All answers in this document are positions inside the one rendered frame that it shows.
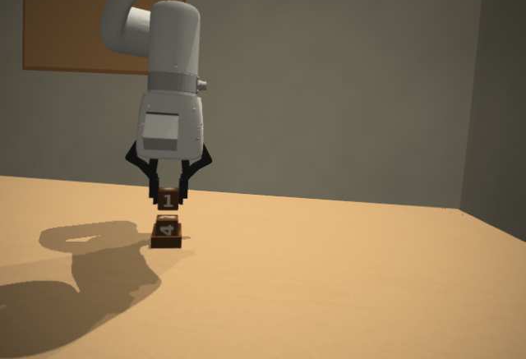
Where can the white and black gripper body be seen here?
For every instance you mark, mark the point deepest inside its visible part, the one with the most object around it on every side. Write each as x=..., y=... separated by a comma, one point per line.
x=190, y=140

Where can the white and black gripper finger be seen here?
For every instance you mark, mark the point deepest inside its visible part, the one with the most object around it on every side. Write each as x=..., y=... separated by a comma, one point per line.
x=148, y=169
x=188, y=171

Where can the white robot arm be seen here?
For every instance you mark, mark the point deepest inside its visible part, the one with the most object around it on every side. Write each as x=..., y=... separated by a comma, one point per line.
x=169, y=36

